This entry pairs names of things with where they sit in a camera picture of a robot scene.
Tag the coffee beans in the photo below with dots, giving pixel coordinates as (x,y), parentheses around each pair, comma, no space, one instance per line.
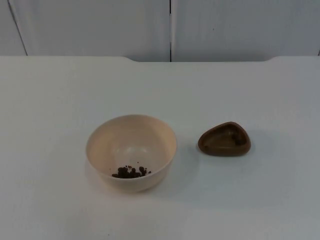
(128,172)

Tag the pale wooden bowl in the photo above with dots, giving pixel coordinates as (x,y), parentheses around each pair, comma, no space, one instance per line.
(115,140)

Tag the dark wooden cup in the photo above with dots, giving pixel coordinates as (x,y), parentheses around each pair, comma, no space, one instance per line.
(220,146)

